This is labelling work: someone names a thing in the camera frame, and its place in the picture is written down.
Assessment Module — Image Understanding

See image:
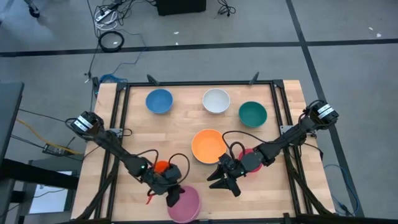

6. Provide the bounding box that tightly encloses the large pink bowl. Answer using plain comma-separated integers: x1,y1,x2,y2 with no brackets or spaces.
167,185,202,224

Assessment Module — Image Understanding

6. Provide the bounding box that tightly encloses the grey desk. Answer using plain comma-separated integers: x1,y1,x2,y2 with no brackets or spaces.
0,81,25,162

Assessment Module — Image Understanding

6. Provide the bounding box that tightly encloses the white panel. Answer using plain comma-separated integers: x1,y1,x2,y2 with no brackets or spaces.
29,170,74,215

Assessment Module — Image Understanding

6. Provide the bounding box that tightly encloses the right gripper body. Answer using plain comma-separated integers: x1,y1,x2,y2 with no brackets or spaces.
218,152,249,198

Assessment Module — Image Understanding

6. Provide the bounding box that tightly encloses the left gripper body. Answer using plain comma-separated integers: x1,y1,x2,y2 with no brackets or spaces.
146,164,182,196

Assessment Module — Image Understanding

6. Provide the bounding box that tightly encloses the dark green bowl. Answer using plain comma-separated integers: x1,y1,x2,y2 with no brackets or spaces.
238,101,268,128

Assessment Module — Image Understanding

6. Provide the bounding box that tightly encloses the thin blue cable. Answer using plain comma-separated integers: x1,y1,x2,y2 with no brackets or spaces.
323,164,360,217

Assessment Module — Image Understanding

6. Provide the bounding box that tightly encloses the small blue bowl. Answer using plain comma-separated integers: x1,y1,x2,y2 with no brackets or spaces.
145,88,174,114

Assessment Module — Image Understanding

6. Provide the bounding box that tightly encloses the white cable coil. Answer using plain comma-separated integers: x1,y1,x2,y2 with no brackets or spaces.
94,18,119,31

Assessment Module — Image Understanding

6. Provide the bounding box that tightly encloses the blue cable bundle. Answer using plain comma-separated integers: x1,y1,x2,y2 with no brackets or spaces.
99,73,128,84

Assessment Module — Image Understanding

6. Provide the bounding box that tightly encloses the black cable ring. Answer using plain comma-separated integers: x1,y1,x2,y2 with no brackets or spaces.
98,30,125,53

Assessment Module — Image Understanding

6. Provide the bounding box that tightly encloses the black box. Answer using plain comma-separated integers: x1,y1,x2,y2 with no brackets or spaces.
155,0,207,16

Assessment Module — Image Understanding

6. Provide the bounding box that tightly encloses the large orange bowl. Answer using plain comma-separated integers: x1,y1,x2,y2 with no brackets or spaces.
191,128,228,165

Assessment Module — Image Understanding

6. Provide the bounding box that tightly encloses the small orange-red bowl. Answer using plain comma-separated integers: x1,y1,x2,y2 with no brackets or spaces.
153,160,171,175

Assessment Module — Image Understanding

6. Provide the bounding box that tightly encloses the yellow cable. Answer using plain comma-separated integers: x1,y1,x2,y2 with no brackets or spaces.
15,118,83,156

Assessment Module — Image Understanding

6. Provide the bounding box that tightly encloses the black cable tangle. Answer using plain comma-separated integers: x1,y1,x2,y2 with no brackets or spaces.
86,0,158,26

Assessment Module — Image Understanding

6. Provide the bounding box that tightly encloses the small crimson bowl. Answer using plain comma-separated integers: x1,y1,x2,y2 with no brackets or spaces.
238,148,264,174

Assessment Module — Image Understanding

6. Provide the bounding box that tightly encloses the black chair caster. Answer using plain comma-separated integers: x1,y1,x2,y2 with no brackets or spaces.
23,0,41,19

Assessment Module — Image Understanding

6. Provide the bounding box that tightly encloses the black aluminium frame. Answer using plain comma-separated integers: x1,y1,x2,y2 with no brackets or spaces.
74,80,335,224

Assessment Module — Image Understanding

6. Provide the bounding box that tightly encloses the white bowl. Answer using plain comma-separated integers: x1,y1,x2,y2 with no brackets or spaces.
201,88,231,114

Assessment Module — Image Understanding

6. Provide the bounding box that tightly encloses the white power strip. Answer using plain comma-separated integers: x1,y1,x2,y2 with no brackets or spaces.
95,8,114,22

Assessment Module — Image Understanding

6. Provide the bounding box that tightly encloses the black cable bundle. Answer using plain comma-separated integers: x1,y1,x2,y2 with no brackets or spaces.
214,0,236,18

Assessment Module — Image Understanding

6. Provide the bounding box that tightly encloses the black furniture beam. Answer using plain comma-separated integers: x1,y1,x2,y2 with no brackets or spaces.
0,158,80,190

